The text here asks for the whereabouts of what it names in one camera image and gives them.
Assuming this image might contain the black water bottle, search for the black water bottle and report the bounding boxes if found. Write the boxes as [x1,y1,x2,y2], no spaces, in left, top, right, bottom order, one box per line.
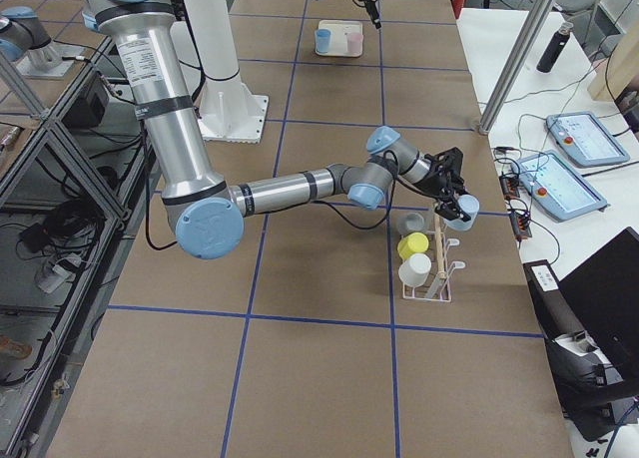
[536,21,574,73]

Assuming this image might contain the black monitor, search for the black monitor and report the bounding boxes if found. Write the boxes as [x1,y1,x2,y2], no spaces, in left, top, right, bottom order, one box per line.
[559,227,638,366]

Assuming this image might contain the wooden rack dowel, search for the wooden rack dowel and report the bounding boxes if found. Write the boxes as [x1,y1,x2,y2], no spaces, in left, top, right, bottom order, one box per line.
[433,216,447,280]

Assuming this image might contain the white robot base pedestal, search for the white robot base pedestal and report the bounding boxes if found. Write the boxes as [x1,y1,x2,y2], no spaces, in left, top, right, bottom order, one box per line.
[171,0,269,143]

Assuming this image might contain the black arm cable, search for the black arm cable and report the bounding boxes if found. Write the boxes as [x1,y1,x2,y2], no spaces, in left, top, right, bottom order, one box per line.
[319,151,400,230]

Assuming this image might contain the aluminium frame post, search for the aluminium frame post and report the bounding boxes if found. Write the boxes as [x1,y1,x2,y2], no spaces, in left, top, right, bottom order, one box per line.
[477,0,556,136]

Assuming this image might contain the light blue plastic cup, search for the light blue plastic cup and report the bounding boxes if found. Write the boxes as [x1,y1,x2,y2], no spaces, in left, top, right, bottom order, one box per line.
[443,194,480,231]
[315,28,331,55]

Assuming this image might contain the cream serving tray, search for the cream serving tray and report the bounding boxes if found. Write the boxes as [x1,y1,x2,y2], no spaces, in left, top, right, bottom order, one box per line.
[317,19,363,58]

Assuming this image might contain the pink plastic cup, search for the pink plastic cup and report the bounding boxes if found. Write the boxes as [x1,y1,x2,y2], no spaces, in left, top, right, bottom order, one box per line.
[346,32,363,57]

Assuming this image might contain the grey plastic cup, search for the grey plastic cup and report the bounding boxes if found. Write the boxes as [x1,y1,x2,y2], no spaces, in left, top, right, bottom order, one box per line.
[395,212,426,236]

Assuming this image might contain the blue teach pendant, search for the blue teach pendant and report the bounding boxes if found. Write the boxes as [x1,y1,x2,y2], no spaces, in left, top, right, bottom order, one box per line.
[545,111,630,168]
[512,151,608,222]

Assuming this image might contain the pale green plastic cup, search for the pale green plastic cup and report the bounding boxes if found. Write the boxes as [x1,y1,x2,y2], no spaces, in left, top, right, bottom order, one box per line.
[398,253,432,288]

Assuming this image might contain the yellow plastic cup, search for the yellow plastic cup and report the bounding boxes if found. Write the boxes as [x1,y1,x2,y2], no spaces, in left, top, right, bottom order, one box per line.
[396,232,430,260]

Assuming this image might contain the orange black connector hub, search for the orange black connector hub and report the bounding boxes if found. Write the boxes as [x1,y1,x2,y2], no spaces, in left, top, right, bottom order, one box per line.
[498,175,532,243]

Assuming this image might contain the black box with label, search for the black box with label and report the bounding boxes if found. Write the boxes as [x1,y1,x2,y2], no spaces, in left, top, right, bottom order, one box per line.
[523,259,584,340]

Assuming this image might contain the white wire cup rack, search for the white wire cup rack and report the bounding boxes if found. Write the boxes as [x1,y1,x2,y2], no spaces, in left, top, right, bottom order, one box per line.
[400,211,466,302]

